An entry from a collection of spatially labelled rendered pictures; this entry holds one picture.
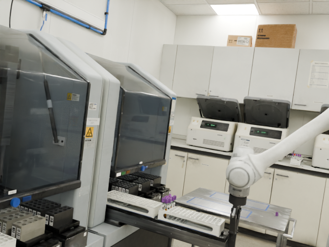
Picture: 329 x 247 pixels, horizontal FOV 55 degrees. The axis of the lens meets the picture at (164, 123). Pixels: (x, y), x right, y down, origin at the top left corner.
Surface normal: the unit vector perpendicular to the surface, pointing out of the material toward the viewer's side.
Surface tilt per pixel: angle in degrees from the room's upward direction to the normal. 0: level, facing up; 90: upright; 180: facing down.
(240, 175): 96
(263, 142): 90
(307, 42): 90
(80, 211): 90
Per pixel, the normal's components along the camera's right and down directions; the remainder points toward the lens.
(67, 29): 0.90, 0.14
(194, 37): -0.41, 0.00
